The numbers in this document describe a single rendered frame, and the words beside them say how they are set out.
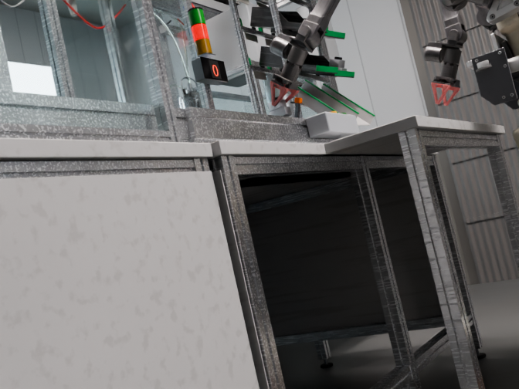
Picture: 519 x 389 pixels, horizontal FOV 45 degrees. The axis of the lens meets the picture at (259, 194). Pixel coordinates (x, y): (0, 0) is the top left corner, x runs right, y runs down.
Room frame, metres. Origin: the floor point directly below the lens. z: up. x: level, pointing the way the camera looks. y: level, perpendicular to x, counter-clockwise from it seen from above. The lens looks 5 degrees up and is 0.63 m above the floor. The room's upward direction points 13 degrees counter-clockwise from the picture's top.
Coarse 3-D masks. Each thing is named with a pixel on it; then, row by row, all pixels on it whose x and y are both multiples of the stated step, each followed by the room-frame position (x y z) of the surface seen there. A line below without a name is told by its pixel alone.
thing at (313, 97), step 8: (304, 88) 2.38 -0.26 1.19; (312, 88) 2.36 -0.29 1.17; (320, 88) 2.34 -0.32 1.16; (304, 96) 2.24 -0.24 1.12; (312, 96) 2.21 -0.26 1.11; (320, 96) 2.34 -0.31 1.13; (328, 96) 2.32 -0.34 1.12; (304, 104) 2.24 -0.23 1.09; (312, 104) 2.22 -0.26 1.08; (320, 104) 2.20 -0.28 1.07; (328, 104) 2.32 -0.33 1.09; (336, 104) 2.30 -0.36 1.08; (344, 104) 2.27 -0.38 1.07; (320, 112) 2.20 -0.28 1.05; (344, 112) 2.28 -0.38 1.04; (352, 112) 2.26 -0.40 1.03
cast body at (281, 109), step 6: (270, 102) 2.04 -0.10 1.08; (282, 102) 2.03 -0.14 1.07; (270, 108) 2.04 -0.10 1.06; (276, 108) 2.03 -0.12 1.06; (282, 108) 2.02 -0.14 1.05; (288, 108) 2.03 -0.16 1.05; (270, 114) 2.04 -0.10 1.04; (276, 114) 2.03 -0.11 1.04; (282, 114) 2.02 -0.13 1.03; (288, 114) 2.02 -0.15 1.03
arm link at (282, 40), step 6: (300, 30) 1.94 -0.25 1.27; (306, 30) 1.93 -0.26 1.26; (282, 36) 2.00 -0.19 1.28; (288, 36) 1.99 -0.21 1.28; (300, 36) 1.95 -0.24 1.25; (306, 36) 1.94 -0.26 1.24; (276, 42) 1.99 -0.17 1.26; (282, 42) 1.99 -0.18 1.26; (300, 42) 1.96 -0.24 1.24; (270, 48) 2.01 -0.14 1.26; (276, 48) 2.00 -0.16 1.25; (282, 48) 1.98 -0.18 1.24; (306, 48) 1.99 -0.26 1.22; (276, 54) 2.01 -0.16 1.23; (282, 54) 1.99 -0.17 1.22
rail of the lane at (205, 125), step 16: (192, 112) 1.35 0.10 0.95; (208, 112) 1.40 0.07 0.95; (224, 112) 1.45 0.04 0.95; (240, 112) 1.51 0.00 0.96; (192, 128) 1.35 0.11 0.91; (208, 128) 1.39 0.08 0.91; (224, 128) 1.44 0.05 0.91; (240, 128) 1.50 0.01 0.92; (256, 128) 1.56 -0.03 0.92; (272, 128) 1.62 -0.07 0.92; (288, 128) 1.70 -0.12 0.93; (304, 128) 1.78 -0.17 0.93
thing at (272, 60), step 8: (264, 48) 2.32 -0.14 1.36; (264, 56) 2.33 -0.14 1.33; (272, 56) 2.30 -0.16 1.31; (264, 64) 2.33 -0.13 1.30; (272, 64) 2.31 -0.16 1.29; (280, 64) 2.28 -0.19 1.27; (304, 64) 2.21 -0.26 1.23; (312, 64) 2.34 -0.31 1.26; (320, 72) 2.20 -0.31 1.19; (328, 72) 2.26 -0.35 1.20; (336, 72) 2.27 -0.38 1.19
